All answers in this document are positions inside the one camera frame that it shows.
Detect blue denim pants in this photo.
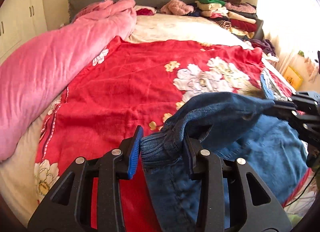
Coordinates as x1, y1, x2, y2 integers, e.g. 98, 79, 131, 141
140, 92, 307, 231

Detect yellow box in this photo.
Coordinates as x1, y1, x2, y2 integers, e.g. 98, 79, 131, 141
283, 66, 303, 90

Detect purple garment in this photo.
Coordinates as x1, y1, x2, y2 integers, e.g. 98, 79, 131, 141
249, 39, 276, 56

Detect pile of folded clothes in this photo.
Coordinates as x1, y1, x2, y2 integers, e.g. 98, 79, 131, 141
195, 0, 264, 41

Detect cream mattress cover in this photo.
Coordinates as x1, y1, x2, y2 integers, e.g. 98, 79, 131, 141
126, 14, 252, 49

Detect red floral bed sheet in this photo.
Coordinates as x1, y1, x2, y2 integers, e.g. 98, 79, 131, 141
34, 36, 301, 232

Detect pink fuzzy garment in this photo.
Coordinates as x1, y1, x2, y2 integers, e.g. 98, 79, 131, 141
160, 0, 194, 16

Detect pink fleece blanket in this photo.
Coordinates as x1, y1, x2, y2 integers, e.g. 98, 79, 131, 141
1, 0, 137, 161

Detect dark red pillow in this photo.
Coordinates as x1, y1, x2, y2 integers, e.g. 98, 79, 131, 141
136, 8, 156, 16

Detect cream wardrobe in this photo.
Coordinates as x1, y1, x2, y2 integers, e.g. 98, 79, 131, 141
1, 0, 47, 62

